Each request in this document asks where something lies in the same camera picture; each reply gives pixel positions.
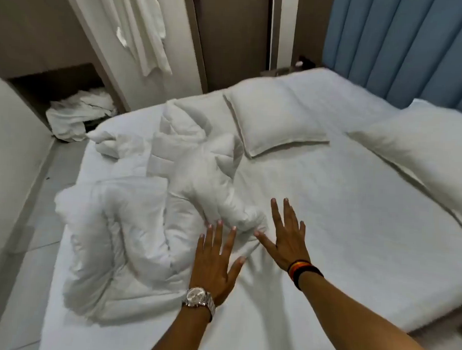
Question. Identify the hanging white towels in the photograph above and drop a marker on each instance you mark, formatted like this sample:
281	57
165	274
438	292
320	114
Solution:
142	29

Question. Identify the black orange wristband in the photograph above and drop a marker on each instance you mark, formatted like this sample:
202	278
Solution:
301	273

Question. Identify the white bed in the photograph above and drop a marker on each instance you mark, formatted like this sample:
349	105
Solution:
347	233

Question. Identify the white wardrobe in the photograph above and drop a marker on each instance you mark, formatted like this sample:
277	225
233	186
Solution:
183	54

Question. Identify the white pillow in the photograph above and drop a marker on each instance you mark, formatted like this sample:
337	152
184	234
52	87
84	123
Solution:
429	152
272	117

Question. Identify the person's right forearm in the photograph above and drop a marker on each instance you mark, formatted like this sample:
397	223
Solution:
362	330

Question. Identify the brown door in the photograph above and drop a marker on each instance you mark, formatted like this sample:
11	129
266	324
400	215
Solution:
230	34

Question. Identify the black white small device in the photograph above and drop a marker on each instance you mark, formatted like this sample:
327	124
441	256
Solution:
303	62

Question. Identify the person's left hand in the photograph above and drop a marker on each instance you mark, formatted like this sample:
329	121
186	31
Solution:
210	268

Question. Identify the brown nightstand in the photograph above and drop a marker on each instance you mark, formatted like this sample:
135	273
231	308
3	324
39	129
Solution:
277	72

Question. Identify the white quilted duvet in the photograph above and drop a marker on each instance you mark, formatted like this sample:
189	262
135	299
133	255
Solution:
135	222

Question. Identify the pile of white linens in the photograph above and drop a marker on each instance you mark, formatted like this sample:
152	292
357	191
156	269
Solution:
72	114

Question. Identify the blue padded headboard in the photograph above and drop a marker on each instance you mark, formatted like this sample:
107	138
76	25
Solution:
396	38

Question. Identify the silver wristwatch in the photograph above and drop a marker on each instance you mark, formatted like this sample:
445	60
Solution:
198	298

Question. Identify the person's right hand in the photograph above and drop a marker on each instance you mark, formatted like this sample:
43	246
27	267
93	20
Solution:
289	245

